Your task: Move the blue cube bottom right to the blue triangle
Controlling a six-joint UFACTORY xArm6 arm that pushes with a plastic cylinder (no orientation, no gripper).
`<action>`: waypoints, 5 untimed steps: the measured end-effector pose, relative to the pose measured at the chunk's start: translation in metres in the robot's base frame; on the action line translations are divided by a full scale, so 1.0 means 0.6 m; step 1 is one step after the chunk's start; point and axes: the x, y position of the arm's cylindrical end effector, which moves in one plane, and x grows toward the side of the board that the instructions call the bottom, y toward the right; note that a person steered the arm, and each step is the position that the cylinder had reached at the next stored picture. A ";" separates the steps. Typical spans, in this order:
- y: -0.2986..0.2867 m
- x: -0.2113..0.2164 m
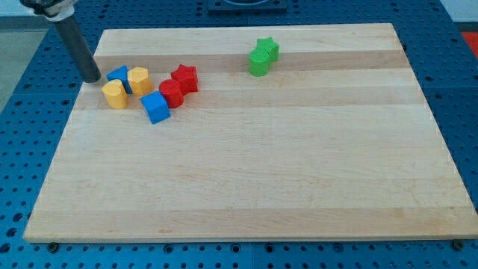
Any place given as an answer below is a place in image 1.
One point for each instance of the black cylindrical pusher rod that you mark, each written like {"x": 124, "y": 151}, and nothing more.
{"x": 78, "y": 49}

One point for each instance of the yellow hexagon block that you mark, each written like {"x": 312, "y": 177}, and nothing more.
{"x": 139, "y": 81}

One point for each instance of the blue triangle block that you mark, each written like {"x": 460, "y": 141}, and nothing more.
{"x": 121, "y": 73}

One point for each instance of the red star block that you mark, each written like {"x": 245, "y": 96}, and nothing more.
{"x": 187, "y": 77}

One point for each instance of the wooden board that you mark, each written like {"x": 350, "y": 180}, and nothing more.
{"x": 335, "y": 143}

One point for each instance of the yellow heart block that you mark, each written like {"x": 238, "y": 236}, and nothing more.
{"x": 115, "y": 94}

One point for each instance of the blue cube block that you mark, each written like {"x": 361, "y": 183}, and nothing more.
{"x": 156, "y": 107}

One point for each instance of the green cylinder block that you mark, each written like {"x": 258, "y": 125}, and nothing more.
{"x": 259, "y": 61}

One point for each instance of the green star block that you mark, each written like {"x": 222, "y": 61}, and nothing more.
{"x": 271, "y": 46}

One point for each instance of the red cylinder block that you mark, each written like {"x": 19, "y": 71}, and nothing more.
{"x": 171, "y": 91}

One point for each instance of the robot arm end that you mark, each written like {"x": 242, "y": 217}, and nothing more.
{"x": 53, "y": 10}

